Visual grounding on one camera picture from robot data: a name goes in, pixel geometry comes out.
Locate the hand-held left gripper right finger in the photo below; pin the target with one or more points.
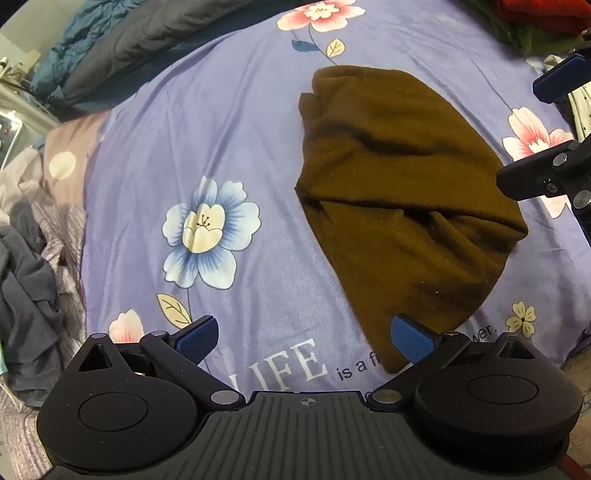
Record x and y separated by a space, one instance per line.
411 340

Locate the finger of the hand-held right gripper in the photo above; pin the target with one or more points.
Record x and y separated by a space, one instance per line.
561 78
535 177

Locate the light beige cloth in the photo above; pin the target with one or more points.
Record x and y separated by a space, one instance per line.
18 184

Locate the white appliance with control panel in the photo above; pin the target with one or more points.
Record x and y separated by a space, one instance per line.
18 115

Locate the white dotted cloth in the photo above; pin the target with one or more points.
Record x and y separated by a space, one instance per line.
581 110

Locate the dark grey garment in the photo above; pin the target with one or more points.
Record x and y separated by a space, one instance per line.
27 304

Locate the brown knit sweater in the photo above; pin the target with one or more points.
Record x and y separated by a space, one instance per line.
397 184

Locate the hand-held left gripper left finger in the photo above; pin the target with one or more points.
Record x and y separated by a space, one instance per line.
199 339

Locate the grey striped cloth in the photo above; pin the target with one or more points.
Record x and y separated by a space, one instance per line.
60 240

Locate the blue grey quilt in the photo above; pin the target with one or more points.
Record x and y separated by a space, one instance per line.
115 41

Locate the purple floral bed sheet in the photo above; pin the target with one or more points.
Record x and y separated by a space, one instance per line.
221 120

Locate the red cloth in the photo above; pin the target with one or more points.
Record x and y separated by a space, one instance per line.
545 11

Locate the pink polka dot pillow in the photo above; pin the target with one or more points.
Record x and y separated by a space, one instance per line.
69 157

